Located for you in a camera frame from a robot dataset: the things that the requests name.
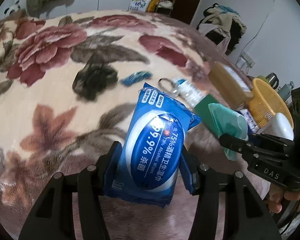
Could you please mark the colourful printed bag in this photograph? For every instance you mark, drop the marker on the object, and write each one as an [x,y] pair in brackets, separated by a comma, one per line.
[139,5]

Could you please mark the white tissue packet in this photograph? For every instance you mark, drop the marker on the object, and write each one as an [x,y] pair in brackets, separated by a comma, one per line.
[191,94]

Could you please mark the blue small sachet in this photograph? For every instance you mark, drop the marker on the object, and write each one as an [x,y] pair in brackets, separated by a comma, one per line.
[135,78]

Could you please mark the panda plush toy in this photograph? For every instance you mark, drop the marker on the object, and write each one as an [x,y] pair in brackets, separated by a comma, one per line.
[10,10]

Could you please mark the brown cardboard box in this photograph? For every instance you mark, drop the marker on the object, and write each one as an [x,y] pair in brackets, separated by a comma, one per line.
[231,86]

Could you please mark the pile of clothes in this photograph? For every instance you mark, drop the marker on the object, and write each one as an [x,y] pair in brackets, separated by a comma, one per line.
[223,26]

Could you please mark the green scouring pad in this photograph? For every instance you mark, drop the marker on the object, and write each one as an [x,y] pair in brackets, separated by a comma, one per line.
[202,110]

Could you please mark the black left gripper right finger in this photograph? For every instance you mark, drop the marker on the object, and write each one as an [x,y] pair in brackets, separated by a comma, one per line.
[246,217]

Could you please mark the grey thermos flask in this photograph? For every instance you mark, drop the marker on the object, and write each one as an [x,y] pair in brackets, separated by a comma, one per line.
[285,92]

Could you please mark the blue alcohol wipes pack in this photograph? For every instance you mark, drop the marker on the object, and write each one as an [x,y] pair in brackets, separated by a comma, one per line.
[148,165]

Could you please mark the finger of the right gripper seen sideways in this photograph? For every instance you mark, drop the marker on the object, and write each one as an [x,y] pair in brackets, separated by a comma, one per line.
[237,144]

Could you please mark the yellow plastic basket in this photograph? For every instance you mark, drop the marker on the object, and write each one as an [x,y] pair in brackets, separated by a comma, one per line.
[266,104]

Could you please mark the black sheer scrunchie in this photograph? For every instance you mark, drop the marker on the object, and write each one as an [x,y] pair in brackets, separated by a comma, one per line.
[94,78]

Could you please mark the blue white tissue pack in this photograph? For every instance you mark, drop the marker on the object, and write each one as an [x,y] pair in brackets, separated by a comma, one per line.
[252,125]

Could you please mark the floral plush blanket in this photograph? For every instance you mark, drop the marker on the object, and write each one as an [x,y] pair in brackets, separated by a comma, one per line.
[45,127]

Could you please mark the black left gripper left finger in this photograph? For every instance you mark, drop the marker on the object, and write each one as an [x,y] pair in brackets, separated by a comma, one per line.
[51,217]

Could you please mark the electric kettle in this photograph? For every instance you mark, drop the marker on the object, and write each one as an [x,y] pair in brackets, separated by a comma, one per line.
[273,80]

